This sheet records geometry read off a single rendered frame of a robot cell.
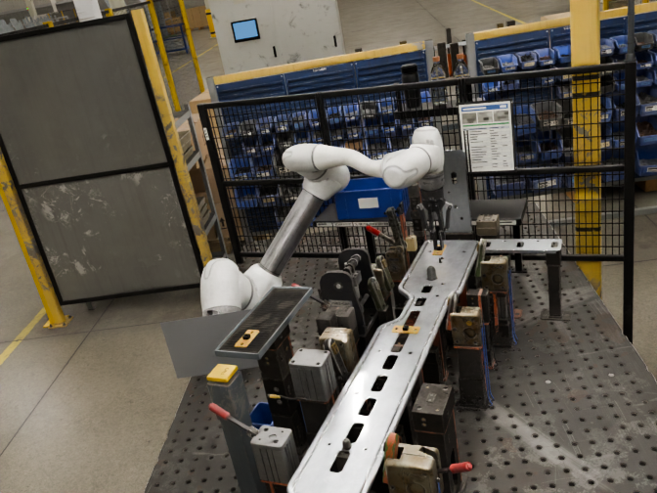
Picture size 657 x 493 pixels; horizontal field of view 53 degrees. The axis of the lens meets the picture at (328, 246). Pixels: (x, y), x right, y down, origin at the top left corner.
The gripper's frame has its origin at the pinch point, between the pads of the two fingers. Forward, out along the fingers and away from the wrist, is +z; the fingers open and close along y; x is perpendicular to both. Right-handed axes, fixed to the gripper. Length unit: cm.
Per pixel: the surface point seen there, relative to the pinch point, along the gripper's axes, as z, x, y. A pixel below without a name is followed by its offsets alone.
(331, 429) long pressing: 9, -95, -6
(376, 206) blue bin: 0.9, 35.7, -34.9
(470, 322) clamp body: 7.2, -43.5, 19.2
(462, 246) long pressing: 9.0, 13.8, 5.5
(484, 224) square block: 4.3, 23.4, 12.3
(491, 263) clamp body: 5.1, -8.4, 19.8
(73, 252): 56, 100, -286
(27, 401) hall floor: 109, 8, -261
